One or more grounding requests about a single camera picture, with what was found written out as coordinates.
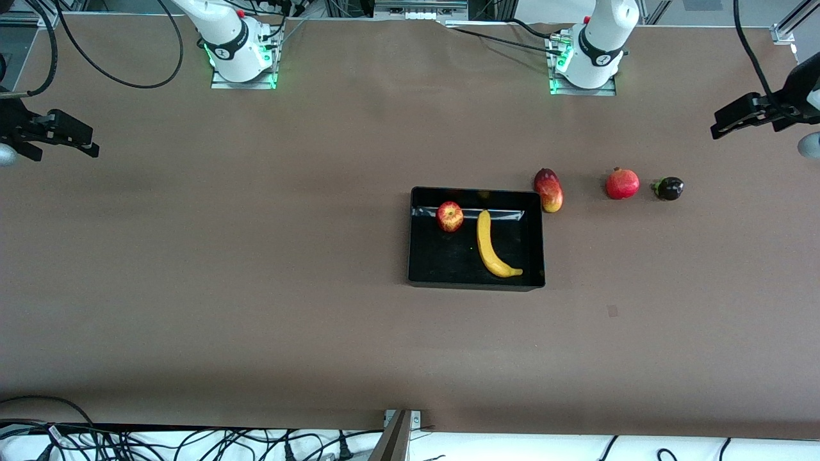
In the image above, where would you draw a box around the yellow banana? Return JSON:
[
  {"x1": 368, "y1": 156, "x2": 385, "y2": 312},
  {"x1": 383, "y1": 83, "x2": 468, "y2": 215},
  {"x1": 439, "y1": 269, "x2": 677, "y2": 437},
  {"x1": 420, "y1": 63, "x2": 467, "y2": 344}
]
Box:
[{"x1": 477, "y1": 209, "x2": 524, "y2": 279}]

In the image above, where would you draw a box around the short black base cable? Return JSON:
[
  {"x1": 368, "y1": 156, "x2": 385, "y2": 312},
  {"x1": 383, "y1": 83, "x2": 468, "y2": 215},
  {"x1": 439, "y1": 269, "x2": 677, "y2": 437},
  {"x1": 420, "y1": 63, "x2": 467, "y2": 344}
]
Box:
[{"x1": 509, "y1": 18, "x2": 555, "y2": 38}]

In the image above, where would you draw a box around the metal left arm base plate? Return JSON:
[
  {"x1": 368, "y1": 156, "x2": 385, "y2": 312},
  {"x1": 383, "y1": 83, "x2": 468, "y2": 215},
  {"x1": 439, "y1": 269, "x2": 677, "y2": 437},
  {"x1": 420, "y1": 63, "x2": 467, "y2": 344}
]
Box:
[{"x1": 546, "y1": 35, "x2": 618, "y2": 97}]

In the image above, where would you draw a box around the brown paper table cover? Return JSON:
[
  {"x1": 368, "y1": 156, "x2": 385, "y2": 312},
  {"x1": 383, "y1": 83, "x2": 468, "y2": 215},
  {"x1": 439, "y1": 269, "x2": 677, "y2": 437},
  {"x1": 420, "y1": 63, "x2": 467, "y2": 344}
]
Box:
[{"x1": 0, "y1": 13, "x2": 820, "y2": 442}]

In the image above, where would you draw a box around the aluminium frame corner profile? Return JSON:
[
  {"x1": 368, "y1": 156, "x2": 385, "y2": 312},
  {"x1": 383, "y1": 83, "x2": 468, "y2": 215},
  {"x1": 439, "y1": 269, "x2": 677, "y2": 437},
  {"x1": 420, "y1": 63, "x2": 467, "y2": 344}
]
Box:
[{"x1": 771, "y1": 0, "x2": 820, "y2": 45}]

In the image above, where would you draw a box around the grey arched cable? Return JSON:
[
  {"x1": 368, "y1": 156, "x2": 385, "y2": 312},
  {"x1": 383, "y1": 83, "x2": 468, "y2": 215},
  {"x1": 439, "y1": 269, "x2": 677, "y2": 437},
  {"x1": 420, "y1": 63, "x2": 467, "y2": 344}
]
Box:
[{"x1": 0, "y1": 395, "x2": 97, "y2": 426}]

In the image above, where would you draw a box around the red yellow apple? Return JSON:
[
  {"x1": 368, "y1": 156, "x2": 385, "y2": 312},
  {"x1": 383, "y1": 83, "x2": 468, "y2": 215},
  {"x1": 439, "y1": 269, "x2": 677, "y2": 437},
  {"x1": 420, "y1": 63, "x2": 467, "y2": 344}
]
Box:
[{"x1": 436, "y1": 201, "x2": 464, "y2": 233}]

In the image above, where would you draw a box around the red yellow mango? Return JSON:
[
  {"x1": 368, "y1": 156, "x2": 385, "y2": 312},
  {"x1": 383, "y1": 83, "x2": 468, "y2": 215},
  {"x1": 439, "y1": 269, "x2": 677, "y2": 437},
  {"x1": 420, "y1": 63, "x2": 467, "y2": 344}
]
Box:
[{"x1": 534, "y1": 168, "x2": 564, "y2": 213}]

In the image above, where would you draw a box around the white power strip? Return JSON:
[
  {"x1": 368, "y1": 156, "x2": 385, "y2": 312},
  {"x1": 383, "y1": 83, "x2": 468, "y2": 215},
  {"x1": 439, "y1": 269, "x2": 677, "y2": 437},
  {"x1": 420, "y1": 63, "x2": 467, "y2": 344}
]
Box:
[{"x1": 373, "y1": 0, "x2": 470, "y2": 21}]

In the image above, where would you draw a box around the grey metal beam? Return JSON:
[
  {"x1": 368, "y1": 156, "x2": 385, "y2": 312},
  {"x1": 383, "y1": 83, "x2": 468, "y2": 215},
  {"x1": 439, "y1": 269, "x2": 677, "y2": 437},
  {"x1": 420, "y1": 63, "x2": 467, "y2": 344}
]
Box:
[{"x1": 368, "y1": 410, "x2": 413, "y2": 461}]

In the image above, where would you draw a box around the black rectangular plastic box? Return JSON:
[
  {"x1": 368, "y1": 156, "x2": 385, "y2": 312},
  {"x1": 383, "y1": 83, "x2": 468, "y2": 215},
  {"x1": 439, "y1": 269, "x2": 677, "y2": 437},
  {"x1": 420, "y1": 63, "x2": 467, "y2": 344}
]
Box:
[{"x1": 408, "y1": 186, "x2": 546, "y2": 292}]

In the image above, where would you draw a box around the long black base cable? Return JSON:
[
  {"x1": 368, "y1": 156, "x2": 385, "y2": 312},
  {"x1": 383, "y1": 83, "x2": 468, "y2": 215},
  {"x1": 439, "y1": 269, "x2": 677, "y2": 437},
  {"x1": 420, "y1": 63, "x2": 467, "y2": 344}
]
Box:
[{"x1": 458, "y1": 26, "x2": 564, "y2": 53}]

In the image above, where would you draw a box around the long looping black cable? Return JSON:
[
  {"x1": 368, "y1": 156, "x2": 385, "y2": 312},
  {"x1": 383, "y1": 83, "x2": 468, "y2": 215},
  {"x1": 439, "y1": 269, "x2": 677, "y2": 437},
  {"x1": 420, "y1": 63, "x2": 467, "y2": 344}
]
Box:
[{"x1": 54, "y1": 0, "x2": 185, "y2": 89}]

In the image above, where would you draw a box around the dark purple eggplant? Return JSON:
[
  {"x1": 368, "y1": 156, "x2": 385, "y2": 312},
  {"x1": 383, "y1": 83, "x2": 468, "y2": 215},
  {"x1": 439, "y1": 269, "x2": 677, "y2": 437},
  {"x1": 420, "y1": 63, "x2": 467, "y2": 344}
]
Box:
[{"x1": 652, "y1": 177, "x2": 685, "y2": 202}]

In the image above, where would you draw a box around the red pomegranate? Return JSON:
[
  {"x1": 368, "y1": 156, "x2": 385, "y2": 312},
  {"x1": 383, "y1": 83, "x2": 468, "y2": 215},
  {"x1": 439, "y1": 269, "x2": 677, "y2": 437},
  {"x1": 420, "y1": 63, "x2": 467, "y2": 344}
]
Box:
[{"x1": 605, "y1": 166, "x2": 641, "y2": 200}]

